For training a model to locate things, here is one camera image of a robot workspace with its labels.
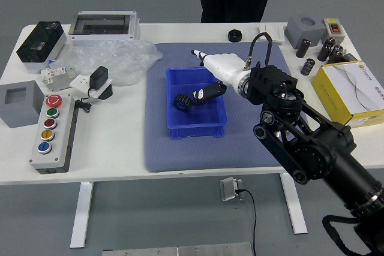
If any grey box with clear lid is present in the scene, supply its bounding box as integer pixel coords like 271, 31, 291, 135
68, 10, 141, 47

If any beige switch box red button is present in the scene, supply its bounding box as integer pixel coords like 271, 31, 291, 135
322, 17, 346, 40

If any grey five-button control box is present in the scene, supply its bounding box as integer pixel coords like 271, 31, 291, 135
29, 94, 79, 175

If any clear plastic bag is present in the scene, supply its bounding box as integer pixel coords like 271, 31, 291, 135
52, 38, 164, 88

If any blue plastic bin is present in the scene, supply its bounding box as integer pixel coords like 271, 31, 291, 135
166, 65, 229, 141

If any black round knob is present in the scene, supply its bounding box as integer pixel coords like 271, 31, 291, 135
227, 29, 243, 43

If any black strap loop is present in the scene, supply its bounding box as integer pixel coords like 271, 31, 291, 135
322, 215, 365, 256

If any black cylindrical capacitor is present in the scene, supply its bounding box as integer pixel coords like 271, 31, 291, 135
301, 58, 316, 76

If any white circuit breaker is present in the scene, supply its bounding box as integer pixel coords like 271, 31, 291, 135
40, 66, 77, 92

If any grey-blue padded mat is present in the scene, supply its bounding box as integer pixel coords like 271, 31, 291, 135
143, 41, 313, 173

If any grey metal plate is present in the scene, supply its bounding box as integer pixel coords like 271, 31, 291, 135
101, 242, 253, 256

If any silver floor socket box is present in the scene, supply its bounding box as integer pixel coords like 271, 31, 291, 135
220, 177, 245, 202

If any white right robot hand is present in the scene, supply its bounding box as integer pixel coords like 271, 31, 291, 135
191, 49, 247, 107

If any grey block with round hole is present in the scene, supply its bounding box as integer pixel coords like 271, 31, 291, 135
284, 13, 326, 50

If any enclosure with black lid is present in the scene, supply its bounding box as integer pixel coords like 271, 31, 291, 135
16, 21, 67, 73

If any grey block with square hole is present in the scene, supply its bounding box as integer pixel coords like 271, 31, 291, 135
0, 80, 46, 129

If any white wall switch plate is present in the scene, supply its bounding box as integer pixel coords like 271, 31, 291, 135
258, 23, 286, 44

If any small black flat box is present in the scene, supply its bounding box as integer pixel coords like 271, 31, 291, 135
341, 53, 359, 64

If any black socket base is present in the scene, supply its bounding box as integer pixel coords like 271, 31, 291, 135
97, 84, 114, 101

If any white socket outlet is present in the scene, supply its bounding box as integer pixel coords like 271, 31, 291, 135
69, 73, 114, 100

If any black power adapter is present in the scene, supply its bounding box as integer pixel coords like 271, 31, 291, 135
88, 65, 109, 92

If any black adapter cord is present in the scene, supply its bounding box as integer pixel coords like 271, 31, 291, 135
73, 88, 94, 113

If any white table leg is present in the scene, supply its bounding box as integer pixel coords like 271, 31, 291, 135
281, 174, 309, 235
69, 181, 94, 249

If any yellow and white carton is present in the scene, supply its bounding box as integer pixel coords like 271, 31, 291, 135
311, 61, 384, 129

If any black floor cable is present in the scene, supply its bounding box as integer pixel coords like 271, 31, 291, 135
235, 188, 258, 256

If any big black gear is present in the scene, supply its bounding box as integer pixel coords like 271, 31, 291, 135
173, 93, 193, 113

